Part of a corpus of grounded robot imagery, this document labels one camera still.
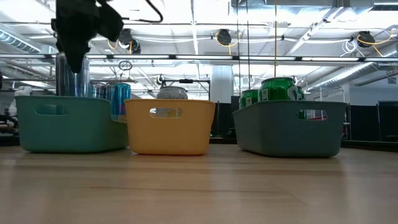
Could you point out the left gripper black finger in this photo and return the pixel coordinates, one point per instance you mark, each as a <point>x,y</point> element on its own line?
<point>74,53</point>

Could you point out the slim silver blue can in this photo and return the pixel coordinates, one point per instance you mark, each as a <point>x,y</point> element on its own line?
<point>121,99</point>
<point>81,85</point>
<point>99,91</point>

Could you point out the teal plastic bin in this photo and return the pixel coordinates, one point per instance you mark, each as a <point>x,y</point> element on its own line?
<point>71,133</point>

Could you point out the white Spindrift can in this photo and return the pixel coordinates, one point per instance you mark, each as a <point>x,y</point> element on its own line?
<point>172,93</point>

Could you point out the yellow plastic bin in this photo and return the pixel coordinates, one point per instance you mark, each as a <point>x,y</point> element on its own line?
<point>169,137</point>

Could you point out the green Sprite can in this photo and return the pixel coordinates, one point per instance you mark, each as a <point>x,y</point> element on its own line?
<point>248,98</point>
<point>300,93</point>
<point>276,90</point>

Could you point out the dark blue plastic bin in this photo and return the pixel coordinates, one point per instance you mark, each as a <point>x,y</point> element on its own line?
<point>289,140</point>

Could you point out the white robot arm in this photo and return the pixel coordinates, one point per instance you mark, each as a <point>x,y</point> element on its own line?
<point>21,91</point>

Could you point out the white pillar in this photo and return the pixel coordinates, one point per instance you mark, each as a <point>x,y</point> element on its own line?
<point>221,84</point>

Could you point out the black partition panels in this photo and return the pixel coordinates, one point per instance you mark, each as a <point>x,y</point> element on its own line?
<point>224,118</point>
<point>363,123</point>

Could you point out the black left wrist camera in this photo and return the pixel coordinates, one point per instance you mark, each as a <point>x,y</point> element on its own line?
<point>112,21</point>

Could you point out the silver ceiling duct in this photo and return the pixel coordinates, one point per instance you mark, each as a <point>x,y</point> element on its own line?
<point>15,40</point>
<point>342,76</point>

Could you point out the black stand frame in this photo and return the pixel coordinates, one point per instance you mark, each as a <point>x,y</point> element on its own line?
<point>186,81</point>

